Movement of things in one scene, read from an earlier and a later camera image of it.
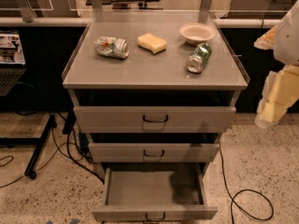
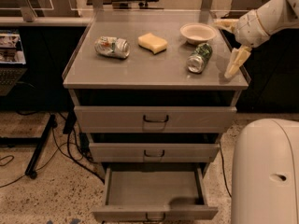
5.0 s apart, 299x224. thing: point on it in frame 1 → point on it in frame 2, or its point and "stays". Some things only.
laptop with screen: (12, 63) stays
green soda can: (198, 58) stays
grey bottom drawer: (154, 191) stays
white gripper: (288, 39) → (249, 29)
